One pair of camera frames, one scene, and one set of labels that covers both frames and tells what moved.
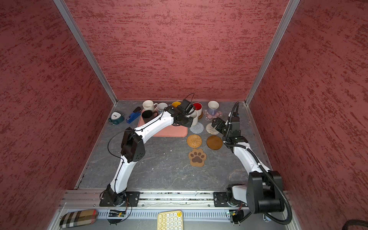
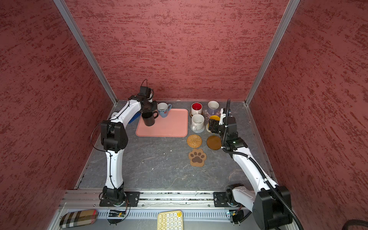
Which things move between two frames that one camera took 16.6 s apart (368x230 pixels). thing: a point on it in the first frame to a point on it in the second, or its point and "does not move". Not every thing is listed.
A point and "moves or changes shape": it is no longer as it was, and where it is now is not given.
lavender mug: [212, 106] does not move
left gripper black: [188, 124] to [154, 108]
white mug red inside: [198, 107] does not move
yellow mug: [176, 104] moves or changes shape
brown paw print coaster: [197, 157] does not move
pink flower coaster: [209, 117] does not move
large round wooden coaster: [214, 142] does not move
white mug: [195, 116] moves or changes shape
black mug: [148, 115] does not move
